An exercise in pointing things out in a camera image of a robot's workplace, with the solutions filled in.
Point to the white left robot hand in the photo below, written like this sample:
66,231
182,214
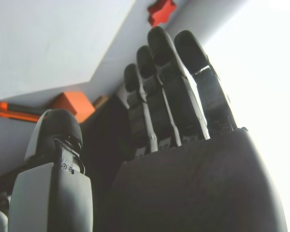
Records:
183,181

